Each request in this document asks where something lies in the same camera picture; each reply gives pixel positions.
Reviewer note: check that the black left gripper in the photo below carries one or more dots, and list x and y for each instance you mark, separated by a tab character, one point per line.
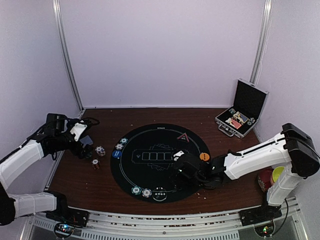
75	151

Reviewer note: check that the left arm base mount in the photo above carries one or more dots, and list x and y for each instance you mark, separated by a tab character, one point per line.
75	217

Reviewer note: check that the green-white single poker chip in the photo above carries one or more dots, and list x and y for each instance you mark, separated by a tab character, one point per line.
123	140

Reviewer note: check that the blue-backed playing card deck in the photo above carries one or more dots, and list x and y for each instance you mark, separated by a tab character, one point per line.
86	140

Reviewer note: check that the blue round blind button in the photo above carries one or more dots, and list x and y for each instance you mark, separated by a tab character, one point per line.
117	154

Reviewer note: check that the red card deck in case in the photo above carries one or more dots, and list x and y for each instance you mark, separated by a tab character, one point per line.
234	123

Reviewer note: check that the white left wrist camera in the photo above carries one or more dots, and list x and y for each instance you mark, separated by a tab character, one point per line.
77	130

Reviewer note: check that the orange round dealer button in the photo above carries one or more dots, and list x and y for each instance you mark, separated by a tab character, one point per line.
204	156

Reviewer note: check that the aluminium left corner post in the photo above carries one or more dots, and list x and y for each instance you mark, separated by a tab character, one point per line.
65	54

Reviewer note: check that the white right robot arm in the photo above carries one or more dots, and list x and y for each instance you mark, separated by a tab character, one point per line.
291	147

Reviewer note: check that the red patterned bowl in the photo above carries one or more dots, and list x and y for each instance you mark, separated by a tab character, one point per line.
264	179

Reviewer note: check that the aluminium right corner post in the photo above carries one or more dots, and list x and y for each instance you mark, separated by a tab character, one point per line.
262	41

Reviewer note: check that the red triangular button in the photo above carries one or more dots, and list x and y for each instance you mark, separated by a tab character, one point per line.
184	138

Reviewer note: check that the aluminium corner post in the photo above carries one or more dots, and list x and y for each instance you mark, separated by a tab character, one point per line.
65	54
262	41

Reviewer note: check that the yellow-green plastic bowl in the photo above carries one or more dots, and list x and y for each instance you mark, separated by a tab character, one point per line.
276	174

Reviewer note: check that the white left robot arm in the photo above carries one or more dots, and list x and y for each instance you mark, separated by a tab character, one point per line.
13	206

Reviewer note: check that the black round poker mat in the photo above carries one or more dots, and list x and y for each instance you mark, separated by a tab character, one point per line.
146	160

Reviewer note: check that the red poker chip stack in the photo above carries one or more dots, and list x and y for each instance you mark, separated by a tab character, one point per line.
95	164

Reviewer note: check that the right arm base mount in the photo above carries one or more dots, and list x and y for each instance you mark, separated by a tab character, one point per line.
259	214

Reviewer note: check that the aluminium front rail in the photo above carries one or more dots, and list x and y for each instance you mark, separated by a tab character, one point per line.
224	225

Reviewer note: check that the aluminium poker chip case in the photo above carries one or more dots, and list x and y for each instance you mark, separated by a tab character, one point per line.
248	104

